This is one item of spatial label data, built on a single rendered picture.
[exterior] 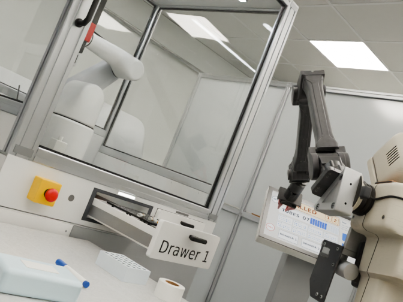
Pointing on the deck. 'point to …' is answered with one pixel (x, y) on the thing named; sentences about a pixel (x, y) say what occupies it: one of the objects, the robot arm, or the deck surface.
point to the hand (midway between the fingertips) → (282, 208)
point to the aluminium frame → (82, 8)
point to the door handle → (87, 15)
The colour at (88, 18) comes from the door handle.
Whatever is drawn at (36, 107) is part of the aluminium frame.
